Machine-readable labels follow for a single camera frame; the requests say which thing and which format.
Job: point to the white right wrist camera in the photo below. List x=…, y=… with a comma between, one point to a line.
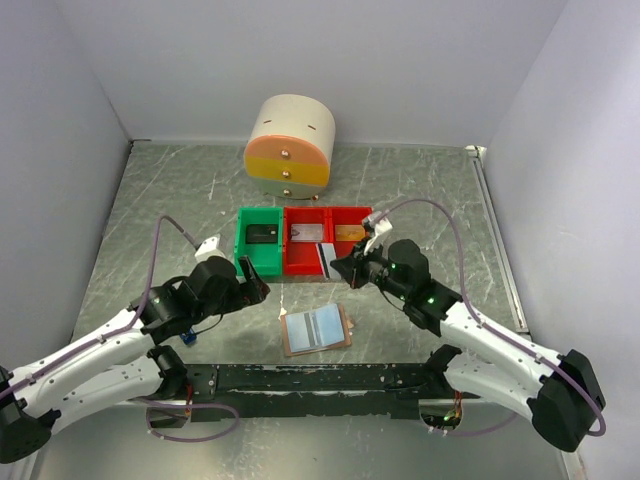
x=378, y=228

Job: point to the right red plastic bin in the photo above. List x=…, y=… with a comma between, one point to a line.
x=345, y=215

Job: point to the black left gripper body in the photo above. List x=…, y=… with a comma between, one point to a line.
x=232, y=298

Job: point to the middle red plastic bin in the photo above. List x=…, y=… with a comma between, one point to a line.
x=301, y=259

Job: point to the gold credit card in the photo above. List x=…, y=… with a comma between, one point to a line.
x=349, y=233

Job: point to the round cream drawer cabinet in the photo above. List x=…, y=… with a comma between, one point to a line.
x=290, y=149

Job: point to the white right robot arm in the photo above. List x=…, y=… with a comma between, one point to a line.
x=558, y=393

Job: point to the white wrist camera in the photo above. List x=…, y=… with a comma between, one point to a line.
x=210, y=247
x=378, y=228

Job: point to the green plastic bin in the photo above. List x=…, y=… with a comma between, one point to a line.
x=266, y=258

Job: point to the silver crest card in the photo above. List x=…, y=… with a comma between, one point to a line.
x=307, y=233

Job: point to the blue black lighter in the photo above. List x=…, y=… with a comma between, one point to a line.
x=189, y=337

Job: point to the black credit card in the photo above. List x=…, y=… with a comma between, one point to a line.
x=262, y=234

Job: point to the red plastic bin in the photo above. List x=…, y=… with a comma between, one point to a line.
x=301, y=259
x=345, y=215

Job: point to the card with magnetic stripe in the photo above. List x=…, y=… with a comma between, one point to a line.
x=326, y=254

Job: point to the tan leather card holder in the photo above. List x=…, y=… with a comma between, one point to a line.
x=321, y=329

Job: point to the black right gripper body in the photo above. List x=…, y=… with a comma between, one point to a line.
x=377, y=266

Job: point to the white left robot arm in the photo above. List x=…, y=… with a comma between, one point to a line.
x=124, y=359

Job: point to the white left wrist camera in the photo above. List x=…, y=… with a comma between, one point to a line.
x=210, y=247

